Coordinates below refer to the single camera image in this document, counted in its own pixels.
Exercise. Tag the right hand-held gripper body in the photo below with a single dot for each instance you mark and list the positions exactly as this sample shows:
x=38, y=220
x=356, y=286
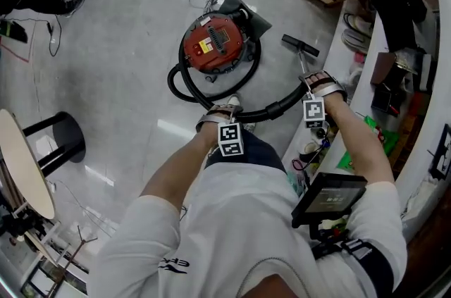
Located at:
x=314, y=113

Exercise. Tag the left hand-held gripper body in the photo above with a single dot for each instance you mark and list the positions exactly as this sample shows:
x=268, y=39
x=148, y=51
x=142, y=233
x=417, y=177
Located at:
x=230, y=139

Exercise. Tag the metal wand with black nozzle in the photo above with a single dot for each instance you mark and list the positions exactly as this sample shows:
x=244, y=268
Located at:
x=301, y=46

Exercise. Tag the person's left forearm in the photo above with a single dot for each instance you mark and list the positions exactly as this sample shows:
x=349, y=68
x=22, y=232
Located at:
x=176, y=166

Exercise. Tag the person's right forearm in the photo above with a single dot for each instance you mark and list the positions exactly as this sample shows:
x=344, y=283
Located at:
x=356, y=141

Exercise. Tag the red vacuum cleaner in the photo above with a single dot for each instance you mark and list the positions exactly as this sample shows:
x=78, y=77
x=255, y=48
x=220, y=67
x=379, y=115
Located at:
x=215, y=46

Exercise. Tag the person's left hand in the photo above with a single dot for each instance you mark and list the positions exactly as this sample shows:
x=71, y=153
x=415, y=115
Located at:
x=221, y=114

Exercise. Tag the person's right hand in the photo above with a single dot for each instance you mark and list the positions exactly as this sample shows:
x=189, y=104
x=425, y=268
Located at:
x=319, y=81

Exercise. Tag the white sneaker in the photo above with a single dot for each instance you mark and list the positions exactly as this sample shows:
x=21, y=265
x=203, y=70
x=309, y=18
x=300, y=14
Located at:
x=233, y=100
x=249, y=127

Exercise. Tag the dark blue trousers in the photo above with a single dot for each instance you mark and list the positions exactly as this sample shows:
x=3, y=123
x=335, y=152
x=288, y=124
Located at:
x=253, y=152

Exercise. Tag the white t-shirt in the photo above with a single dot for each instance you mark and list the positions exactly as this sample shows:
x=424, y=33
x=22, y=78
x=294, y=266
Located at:
x=229, y=219

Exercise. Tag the green packet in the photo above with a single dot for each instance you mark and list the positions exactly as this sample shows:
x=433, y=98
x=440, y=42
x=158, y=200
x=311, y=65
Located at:
x=389, y=141

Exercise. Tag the stack of white plates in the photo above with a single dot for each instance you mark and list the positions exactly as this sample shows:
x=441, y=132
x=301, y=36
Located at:
x=357, y=32

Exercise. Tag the grey cloth dust bag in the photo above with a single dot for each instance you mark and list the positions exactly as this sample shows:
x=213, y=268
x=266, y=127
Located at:
x=259, y=22

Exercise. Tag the white metal shelf rack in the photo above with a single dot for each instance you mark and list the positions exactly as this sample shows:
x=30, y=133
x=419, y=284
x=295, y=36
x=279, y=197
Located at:
x=419, y=148

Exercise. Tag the wooden coat stand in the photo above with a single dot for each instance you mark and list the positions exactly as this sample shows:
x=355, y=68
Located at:
x=83, y=241

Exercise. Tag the white power strip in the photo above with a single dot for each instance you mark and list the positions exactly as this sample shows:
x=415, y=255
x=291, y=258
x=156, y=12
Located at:
x=53, y=187

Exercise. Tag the round wooden table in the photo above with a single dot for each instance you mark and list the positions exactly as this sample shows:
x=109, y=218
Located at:
x=21, y=166

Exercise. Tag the black picture frame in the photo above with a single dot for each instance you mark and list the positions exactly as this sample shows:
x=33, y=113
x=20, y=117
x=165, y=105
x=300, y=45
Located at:
x=440, y=152

